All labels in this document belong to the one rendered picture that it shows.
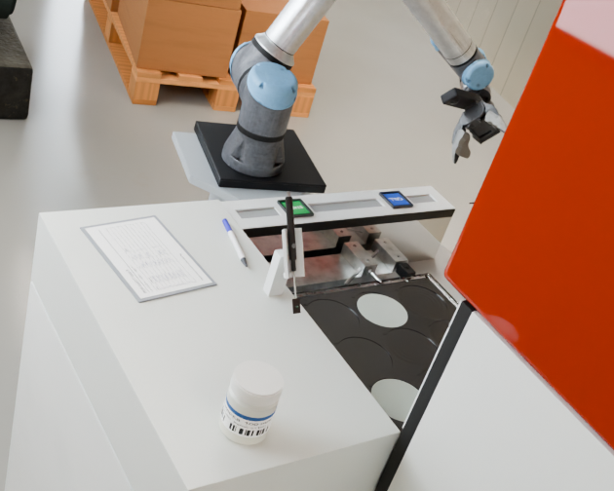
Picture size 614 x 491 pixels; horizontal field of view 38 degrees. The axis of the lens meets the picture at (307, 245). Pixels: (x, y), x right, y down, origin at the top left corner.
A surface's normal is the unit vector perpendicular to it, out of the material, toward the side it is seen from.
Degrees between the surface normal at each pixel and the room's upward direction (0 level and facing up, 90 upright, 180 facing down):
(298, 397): 0
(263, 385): 0
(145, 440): 90
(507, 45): 90
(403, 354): 0
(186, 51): 90
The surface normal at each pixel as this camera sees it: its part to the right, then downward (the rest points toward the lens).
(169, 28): 0.30, 0.59
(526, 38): -0.91, -0.04
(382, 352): 0.26, -0.81
